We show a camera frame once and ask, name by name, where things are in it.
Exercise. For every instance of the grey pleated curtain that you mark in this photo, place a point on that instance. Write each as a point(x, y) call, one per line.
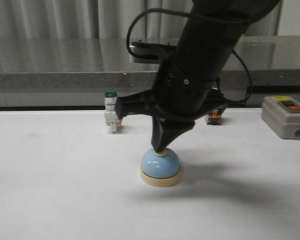
point(103, 19)

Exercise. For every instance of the blue dome service bell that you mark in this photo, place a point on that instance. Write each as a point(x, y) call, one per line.
point(160, 169)

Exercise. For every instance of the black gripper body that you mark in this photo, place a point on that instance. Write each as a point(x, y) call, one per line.
point(173, 96)

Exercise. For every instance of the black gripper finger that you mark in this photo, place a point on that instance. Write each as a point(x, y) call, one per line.
point(165, 132)

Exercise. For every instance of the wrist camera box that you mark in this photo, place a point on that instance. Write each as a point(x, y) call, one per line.
point(150, 53)

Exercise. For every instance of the grey stone counter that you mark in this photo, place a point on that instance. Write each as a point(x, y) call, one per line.
point(75, 73)

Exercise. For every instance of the black knob selector switch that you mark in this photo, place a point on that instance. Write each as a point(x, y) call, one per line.
point(214, 118)

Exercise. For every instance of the grey push button switch box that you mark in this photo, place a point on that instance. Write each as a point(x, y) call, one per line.
point(282, 114)

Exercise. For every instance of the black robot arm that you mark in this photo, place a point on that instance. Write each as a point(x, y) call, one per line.
point(212, 30)

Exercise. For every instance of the green top pushbutton switch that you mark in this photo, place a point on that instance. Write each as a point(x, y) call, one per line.
point(110, 116)

